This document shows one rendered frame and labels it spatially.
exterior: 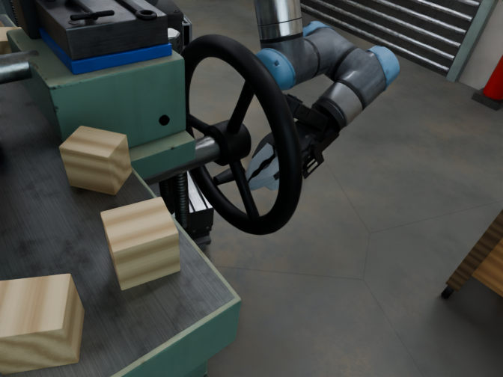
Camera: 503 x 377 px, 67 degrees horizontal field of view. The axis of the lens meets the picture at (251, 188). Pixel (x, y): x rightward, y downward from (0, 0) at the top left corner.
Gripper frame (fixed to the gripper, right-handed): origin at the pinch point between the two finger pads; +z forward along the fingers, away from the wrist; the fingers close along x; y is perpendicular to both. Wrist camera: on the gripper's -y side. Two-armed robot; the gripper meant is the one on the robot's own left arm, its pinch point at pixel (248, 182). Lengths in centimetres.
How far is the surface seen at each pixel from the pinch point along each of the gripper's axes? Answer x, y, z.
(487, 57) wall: 54, 169, -197
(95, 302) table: -21.5, -33.9, 17.2
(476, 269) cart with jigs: -30, 83, -41
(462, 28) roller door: 77, 157, -200
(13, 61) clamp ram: 2.4, -37.5, 11.6
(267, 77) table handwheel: -8.0, -24.5, -6.8
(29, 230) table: -13.1, -34.7, 18.5
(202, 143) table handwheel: -1.9, -17.1, 2.7
